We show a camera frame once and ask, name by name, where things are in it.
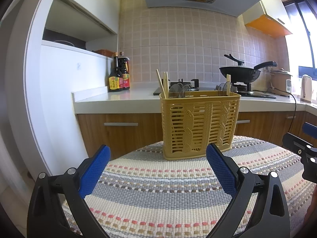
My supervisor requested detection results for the wooden chopstick in basket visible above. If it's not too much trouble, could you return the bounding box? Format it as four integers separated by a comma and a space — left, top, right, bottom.
156, 69, 166, 98

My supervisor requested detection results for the short wooden chopstick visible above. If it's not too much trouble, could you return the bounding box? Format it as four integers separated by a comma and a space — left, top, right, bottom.
226, 74, 231, 96

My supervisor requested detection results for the black wok pan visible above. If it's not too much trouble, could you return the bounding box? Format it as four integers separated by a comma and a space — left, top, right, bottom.
219, 61, 277, 84

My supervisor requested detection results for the yellow plastic utensil basket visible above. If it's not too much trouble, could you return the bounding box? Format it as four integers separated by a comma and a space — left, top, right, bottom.
160, 90, 241, 160

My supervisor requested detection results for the rice cooker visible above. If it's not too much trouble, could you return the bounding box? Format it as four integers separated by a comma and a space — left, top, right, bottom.
270, 69, 292, 97

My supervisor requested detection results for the window frame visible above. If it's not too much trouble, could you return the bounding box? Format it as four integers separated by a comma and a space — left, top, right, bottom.
284, 0, 316, 80

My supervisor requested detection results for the striped woven table mat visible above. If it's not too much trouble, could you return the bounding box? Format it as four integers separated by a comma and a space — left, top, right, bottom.
85, 136, 315, 237

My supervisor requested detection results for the black power cable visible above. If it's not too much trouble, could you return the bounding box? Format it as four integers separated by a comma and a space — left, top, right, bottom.
252, 90, 297, 138

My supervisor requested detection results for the dark soy sauce bottle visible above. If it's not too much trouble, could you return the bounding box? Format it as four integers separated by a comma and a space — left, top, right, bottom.
109, 52, 123, 92

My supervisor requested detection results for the beige electric kettle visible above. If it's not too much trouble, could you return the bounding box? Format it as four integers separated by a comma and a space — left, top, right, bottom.
300, 74, 313, 103

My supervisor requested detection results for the black gas stove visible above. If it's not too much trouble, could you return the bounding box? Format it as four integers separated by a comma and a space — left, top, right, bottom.
153, 78, 277, 100

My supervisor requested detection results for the red label sauce bottle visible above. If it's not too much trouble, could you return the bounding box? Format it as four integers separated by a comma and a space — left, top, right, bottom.
118, 52, 130, 90

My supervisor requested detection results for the orange upper cabinet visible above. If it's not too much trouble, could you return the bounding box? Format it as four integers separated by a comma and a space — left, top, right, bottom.
242, 0, 292, 38

